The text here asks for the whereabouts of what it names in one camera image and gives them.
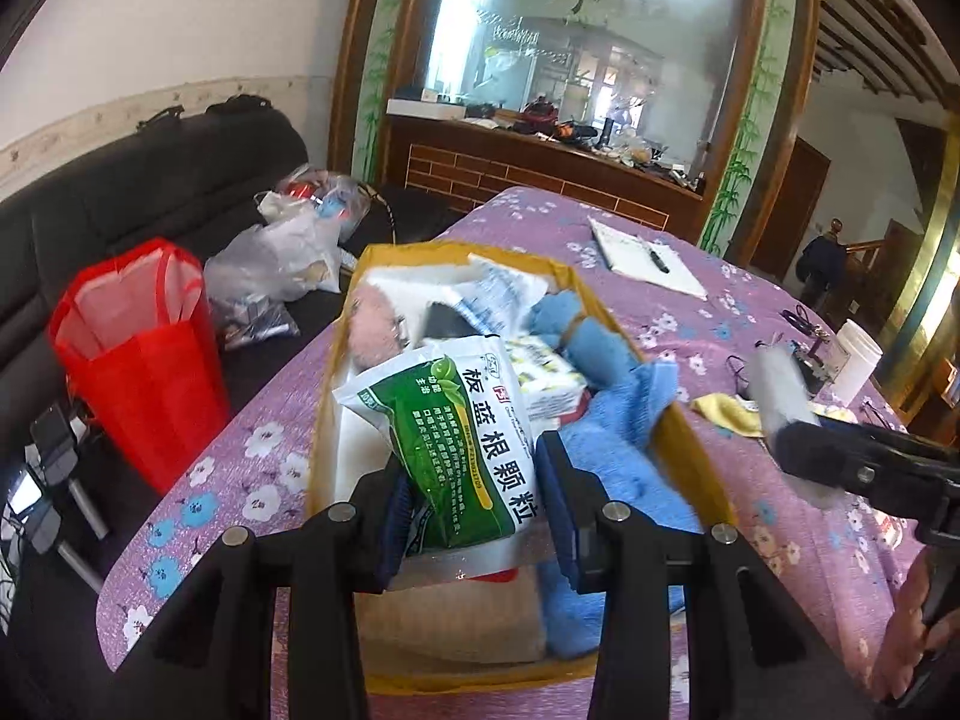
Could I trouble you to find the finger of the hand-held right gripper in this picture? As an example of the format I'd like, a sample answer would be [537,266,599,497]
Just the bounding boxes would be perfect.
[776,422,960,520]
[821,415,960,464]

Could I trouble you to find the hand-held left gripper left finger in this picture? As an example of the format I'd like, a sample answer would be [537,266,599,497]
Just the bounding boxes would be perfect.
[124,457,410,720]

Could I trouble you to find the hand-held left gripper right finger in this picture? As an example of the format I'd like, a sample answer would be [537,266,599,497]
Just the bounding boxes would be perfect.
[534,431,878,720]

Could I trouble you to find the yellow taped cardboard box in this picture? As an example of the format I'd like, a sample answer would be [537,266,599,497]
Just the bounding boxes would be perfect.
[306,240,740,697]

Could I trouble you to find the white red wet wipe packet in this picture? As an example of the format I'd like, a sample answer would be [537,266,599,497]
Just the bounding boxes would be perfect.
[358,566,548,665]

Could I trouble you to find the blue fluffy towel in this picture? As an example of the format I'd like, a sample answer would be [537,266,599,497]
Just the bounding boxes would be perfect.
[536,360,702,657]

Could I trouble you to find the white towel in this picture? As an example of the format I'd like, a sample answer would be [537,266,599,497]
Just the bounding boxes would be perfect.
[750,345,841,511]

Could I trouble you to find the green white medicine packet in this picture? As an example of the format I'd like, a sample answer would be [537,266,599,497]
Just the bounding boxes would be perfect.
[332,334,542,571]

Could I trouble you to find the yellow cloth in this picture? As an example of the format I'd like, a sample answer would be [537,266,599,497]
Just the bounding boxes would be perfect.
[690,392,766,437]

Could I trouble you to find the white yellow tissue packet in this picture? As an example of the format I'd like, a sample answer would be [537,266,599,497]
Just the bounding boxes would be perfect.
[504,336,587,421]

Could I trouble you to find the pink fluffy cloth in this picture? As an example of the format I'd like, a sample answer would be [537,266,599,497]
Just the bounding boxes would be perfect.
[346,283,410,372]

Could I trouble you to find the blue cloth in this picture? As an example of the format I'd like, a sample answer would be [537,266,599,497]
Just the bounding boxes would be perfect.
[529,291,646,391]

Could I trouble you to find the white blue printed packet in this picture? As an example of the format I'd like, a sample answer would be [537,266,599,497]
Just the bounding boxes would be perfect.
[459,255,552,338]

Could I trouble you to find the person's right hand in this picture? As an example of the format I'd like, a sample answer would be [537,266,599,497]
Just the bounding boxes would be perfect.
[874,547,960,706]

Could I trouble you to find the white plastic jar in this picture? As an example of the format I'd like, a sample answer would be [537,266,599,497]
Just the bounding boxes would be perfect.
[821,319,884,406]

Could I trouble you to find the purple floral tablecloth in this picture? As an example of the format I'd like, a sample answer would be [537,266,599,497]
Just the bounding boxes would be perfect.
[96,186,953,720]

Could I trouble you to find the wooden stair railing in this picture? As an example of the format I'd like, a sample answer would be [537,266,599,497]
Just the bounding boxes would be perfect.
[844,217,927,323]

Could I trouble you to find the golden framed panel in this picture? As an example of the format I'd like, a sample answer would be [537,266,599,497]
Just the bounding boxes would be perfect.
[877,109,960,421]

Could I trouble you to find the red shopping bag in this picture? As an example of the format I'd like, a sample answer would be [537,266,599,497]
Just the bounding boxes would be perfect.
[49,238,232,497]

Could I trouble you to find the wooden door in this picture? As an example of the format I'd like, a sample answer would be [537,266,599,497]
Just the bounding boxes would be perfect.
[750,135,832,286]

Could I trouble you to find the white notebook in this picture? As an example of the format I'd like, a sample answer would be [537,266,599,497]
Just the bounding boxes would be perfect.
[587,216,710,301]

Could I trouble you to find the white plastic bag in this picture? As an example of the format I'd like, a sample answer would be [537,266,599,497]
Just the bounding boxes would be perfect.
[202,206,342,350]

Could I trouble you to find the clear plastic bag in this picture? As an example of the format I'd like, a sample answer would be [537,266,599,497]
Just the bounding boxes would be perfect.
[259,165,372,245]

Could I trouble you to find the wooden counter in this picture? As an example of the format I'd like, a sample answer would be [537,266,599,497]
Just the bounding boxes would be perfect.
[382,112,706,233]

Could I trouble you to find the pile of assorted clutter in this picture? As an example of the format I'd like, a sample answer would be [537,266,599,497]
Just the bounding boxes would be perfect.
[390,86,706,192]

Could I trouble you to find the black sofa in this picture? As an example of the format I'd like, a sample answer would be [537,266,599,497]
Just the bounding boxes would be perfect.
[0,101,470,691]

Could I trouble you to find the wooden framed glass partition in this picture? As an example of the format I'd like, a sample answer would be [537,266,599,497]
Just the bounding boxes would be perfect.
[330,0,822,263]

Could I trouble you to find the black motor with cable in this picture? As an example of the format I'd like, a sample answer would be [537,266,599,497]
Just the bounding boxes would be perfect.
[724,337,833,398]

